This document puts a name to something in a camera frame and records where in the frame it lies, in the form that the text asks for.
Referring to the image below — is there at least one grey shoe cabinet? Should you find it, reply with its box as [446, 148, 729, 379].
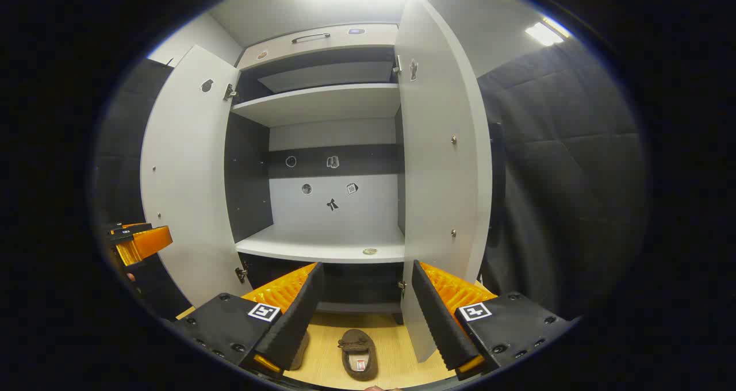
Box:
[224, 23, 406, 325]

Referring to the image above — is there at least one brown fuzzy shoe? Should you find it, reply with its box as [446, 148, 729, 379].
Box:
[289, 331, 311, 371]
[337, 329, 379, 382]

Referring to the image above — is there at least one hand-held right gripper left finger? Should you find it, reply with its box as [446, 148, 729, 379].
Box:
[172, 262, 324, 380]

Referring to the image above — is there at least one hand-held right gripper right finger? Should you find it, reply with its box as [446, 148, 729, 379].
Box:
[411, 260, 576, 380]

